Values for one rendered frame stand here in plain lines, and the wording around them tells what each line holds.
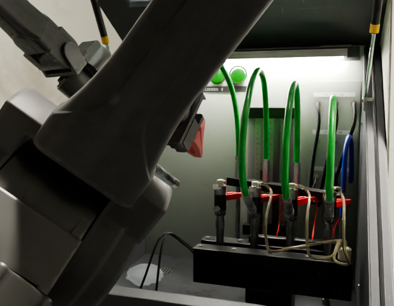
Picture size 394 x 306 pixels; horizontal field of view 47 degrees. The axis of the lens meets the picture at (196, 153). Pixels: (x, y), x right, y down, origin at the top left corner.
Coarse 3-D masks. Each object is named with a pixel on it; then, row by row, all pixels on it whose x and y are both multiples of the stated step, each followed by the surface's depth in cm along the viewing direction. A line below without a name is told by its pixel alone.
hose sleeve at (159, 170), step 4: (156, 168) 96; (160, 168) 97; (156, 172) 97; (160, 172) 97; (164, 172) 98; (168, 172) 99; (160, 176) 98; (164, 176) 98; (168, 176) 99; (172, 176) 100; (168, 180) 99; (172, 180) 100; (172, 184) 101
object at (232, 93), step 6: (222, 66) 111; (222, 72) 113; (228, 78) 114; (228, 84) 115; (234, 90) 116; (234, 96) 117; (234, 102) 117; (234, 108) 118; (234, 114) 118; (234, 120) 119
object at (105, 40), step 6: (90, 0) 108; (96, 0) 108; (96, 6) 109; (96, 12) 110; (96, 18) 110; (102, 18) 111; (102, 24) 111; (102, 30) 112; (102, 36) 113; (102, 42) 114; (108, 42) 114; (108, 48) 115
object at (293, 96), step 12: (288, 96) 88; (288, 108) 86; (300, 108) 105; (288, 120) 84; (300, 120) 106; (288, 132) 83; (300, 132) 107; (288, 144) 83; (288, 156) 82; (288, 168) 83; (300, 168) 108; (288, 180) 84; (288, 192) 85; (288, 204) 89; (288, 216) 94
